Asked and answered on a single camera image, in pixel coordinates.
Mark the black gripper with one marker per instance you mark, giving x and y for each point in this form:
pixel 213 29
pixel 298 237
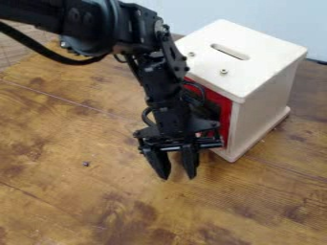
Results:
pixel 166 137

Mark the red drawer front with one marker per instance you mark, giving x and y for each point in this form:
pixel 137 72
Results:
pixel 224 115

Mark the black metal drawer handle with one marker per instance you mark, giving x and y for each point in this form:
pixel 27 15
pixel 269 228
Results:
pixel 145 117

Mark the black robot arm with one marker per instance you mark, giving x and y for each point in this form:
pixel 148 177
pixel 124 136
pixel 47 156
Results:
pixel 78 32

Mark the white wooden box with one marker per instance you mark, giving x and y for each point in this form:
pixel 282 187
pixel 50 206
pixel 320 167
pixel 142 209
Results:
pixel 250 67

